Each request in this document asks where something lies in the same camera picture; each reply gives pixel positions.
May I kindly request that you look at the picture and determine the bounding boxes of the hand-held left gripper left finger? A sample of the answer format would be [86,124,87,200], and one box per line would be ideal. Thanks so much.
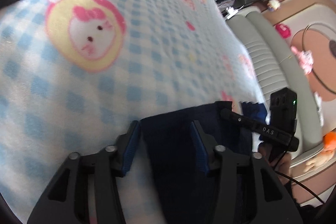
[28,120,141,224]

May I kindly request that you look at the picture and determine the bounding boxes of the orange plush toy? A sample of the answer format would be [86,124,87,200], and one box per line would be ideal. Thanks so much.
[322,132,336,159]

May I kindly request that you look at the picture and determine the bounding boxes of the person's right hand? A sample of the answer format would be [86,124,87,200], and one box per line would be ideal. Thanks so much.
[259,144,293,180]

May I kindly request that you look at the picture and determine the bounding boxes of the black cable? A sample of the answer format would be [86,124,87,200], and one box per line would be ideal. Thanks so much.
[273,169,326,208]

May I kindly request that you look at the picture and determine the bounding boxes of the red plush toy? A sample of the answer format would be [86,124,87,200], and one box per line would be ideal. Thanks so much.
[275,23,292,38]

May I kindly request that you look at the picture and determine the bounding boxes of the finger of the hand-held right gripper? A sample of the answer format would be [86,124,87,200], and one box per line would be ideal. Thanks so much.
[220,108,253,128]

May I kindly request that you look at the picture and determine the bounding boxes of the black wire loop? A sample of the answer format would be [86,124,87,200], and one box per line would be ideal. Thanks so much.
[301,22,336,95]

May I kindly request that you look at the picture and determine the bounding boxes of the pink plush toy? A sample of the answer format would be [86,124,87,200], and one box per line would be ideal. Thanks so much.
[291,46,315,75]

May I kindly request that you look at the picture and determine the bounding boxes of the blue checked cartoon blanket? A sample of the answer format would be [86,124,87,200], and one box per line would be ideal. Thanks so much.
[0,0,266,224]

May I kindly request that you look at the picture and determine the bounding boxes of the grey padded headboard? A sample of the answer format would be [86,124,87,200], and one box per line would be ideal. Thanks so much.
[226,10,332,162]

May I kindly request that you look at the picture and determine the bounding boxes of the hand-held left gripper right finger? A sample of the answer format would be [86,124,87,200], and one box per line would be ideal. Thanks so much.
[189,120,303,224]

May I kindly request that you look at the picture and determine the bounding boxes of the navy skirt with white trim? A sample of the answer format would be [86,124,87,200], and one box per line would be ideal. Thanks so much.
[140,101,269,224]

